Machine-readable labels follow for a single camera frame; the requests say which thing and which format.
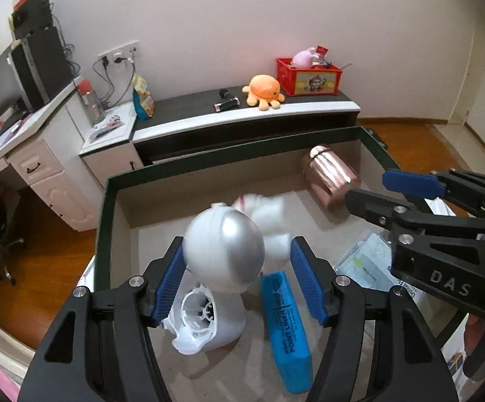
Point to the white desk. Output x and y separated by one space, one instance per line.
45 163

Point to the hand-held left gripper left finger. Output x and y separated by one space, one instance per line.
169 284

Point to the clear plastic packet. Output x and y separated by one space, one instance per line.
364 264

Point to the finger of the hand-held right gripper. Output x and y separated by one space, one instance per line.
372 205
410 184

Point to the red cap water bottle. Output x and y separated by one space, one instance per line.
91 104

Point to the white bedside cabinet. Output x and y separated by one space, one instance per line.
112 150

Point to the printed booklet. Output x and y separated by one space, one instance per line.
106 127

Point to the black speaker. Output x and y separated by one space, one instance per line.
33 16

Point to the orange octopus plush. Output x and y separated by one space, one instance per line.
263 90

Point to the pink plush toy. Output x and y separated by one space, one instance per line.
303 57

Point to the low black top bench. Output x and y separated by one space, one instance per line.
192 109

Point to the black cylindrical device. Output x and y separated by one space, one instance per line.
225 104

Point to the red plastic crate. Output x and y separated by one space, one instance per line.
309 79

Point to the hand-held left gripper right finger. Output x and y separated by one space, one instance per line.
309 284

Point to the snack bag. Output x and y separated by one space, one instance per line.
144 100

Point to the rose gold jar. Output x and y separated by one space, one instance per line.
330 180

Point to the pink storage box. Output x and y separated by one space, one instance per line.
234 368

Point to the white plastic toy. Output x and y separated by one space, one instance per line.
225 322

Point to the blue highlighter pen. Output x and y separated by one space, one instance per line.
286 335

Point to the white wall outlet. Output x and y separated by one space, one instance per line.
118 52

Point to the black computer tower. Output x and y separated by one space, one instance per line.
45 67

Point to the white astronaut figurine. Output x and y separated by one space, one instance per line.
221 243

